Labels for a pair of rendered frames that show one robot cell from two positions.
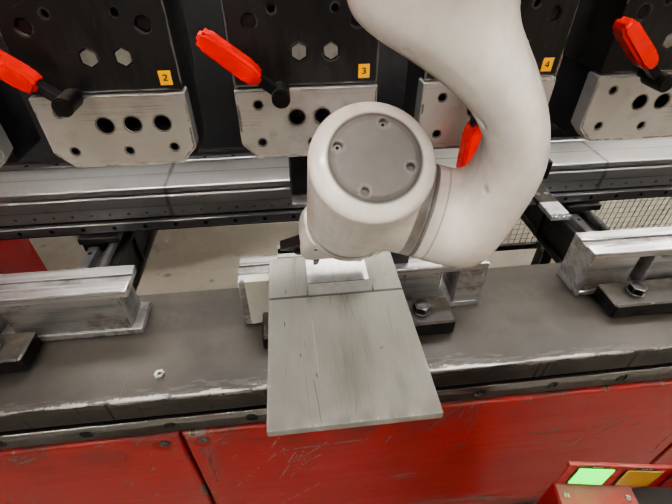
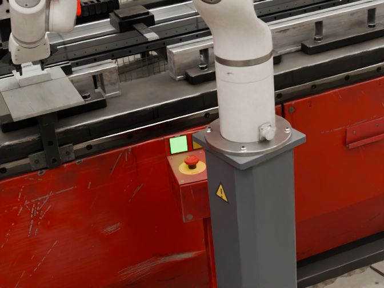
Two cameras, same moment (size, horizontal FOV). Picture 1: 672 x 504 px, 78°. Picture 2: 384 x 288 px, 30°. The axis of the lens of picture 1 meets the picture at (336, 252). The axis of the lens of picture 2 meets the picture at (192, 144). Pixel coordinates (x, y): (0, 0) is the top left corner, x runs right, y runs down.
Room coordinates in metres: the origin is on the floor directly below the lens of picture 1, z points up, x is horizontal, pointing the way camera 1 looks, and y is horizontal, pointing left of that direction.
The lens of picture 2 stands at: (-1.44, 0.02, 1.74)
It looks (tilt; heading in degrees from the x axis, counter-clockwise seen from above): 29 degrees down; 347
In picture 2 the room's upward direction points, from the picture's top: 6 degrees counter-clockwise
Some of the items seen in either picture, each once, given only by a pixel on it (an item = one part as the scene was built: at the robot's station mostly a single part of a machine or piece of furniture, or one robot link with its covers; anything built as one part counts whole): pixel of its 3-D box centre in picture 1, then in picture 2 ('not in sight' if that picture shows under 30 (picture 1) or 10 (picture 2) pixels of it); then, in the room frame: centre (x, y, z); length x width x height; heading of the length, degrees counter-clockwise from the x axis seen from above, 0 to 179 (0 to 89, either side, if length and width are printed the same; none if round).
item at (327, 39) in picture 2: not in sight; (345, 38); (0.55, -0.99, 0.89); 0.30 x 0.05 x 0.03; 96
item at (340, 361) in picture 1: (340, 324); (38, 92); (0.34, -0.01, 1.00); 0.26 x 0.18 x 0.01; 6
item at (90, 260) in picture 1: (128, 222); not in sight; (0.82, 0.50, 0.81); 0.64 x 0.08 x 0.14; 6
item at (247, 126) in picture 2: not in sight; (246, 96); (-0.13, -0.42, 1.09); 0.19 x 0.19 x 0.18
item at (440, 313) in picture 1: (358, 322); (52, 111); (0.44, -0.04, 0.89); 0.30 x 0.05 x 0.03; 96
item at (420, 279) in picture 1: (362, 281); (51, 92); (0.50, -0.04, 0.92); 0.39 x 0.06 x 0.10; 96
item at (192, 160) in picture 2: not in sight; (192, 163); (0.15, -0.35, 0.79); 0.04 x 0.04 x 0.04
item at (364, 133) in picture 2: not in sight; (366, 132); (0.45, -1.03, 0.59); 0.15 x 0.02 x 0.07; 96
